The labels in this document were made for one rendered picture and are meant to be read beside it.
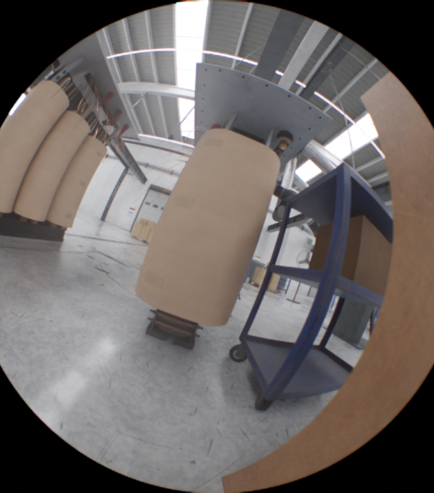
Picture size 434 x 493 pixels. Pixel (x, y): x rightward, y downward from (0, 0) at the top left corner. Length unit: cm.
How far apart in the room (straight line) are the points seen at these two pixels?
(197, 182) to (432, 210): 67
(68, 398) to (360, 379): 58
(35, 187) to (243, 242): 157
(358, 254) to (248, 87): 94
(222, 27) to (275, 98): 956
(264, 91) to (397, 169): 82
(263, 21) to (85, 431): 1020
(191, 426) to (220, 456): 13
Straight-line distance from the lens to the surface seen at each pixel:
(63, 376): 58
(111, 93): 187
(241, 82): 100
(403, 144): 30
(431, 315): 20
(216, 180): 67
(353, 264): 65
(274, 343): 97
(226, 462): 54
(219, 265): 60
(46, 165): 158
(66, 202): 181
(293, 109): 102
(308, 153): 159
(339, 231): 47
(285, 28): 429
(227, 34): 1036
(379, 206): 76
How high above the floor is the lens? 47
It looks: 5 degrees up
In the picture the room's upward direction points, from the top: 21 degrees clockwise
